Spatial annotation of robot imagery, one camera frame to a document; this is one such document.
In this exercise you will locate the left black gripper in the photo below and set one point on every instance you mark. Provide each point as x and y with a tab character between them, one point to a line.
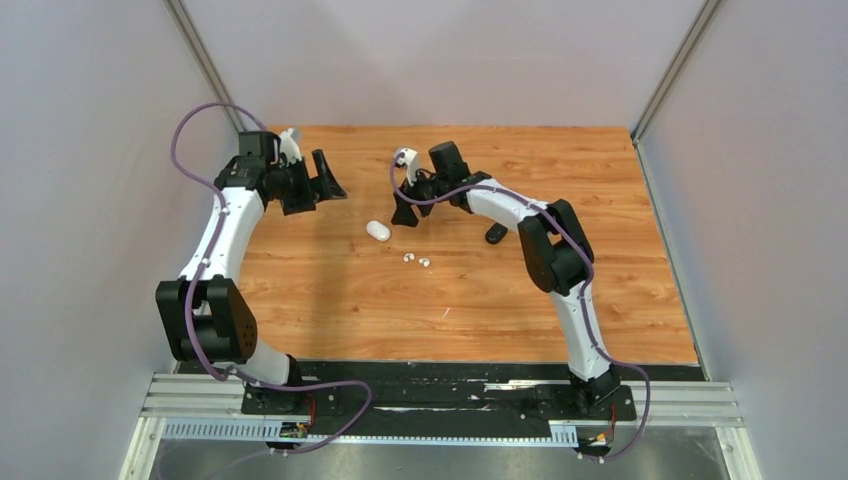
318	188

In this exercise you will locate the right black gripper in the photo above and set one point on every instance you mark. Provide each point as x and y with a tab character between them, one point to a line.
405	213

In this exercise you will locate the white charging case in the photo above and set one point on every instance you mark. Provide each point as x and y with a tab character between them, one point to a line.
378	231

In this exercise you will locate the black charging case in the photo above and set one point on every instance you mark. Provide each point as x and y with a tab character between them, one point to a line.
496	233

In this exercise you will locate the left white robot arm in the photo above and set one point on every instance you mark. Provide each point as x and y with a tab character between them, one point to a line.
206	319

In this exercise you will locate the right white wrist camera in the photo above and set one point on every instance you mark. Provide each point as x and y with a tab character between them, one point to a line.
407	159

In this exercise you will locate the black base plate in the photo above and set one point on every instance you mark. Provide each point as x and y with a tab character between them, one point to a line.
442	400

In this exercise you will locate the aluminium frame rail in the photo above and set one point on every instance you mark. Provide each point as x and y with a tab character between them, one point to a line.
186	406

